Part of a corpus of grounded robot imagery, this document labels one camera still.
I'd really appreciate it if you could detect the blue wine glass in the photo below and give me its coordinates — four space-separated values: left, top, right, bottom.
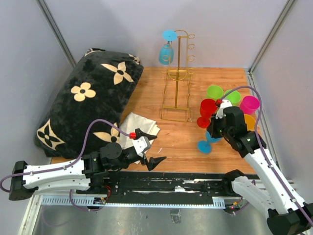
158 30 178 65
197 131 222 154

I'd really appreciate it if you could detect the red wine glass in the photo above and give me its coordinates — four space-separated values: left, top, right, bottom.
197 99 217 128

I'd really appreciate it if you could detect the yellow wine glass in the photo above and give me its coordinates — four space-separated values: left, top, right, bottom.
244 114 256 131

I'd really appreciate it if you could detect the green wine glass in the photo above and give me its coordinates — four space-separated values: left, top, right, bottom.
223 90 242 106
206 85 224 100

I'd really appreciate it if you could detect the magenta wine glass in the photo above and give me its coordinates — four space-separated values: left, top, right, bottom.
239 95 260 115

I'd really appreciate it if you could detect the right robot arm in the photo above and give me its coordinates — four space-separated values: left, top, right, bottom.
207 106 313 235

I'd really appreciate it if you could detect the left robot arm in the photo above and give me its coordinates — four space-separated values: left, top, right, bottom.
9 129 166 201

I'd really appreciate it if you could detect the folded white cloth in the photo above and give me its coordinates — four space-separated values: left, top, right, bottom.
119 113 160 149

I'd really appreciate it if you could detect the black floral plush pillow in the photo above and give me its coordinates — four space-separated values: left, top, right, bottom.
34 48 144 159

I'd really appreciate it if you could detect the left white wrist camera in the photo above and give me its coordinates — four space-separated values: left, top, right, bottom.
132 137 151 158

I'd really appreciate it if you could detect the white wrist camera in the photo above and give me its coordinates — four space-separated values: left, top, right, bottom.
132 137 151 158
215 99 233 119

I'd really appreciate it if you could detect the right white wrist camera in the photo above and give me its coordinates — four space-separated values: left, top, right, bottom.
215 99 233 119

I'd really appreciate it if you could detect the gold wire glass rack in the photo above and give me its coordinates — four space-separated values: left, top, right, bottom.
160 30 195 122

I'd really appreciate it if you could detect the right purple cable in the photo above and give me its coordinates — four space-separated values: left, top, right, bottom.
219 86 313 228

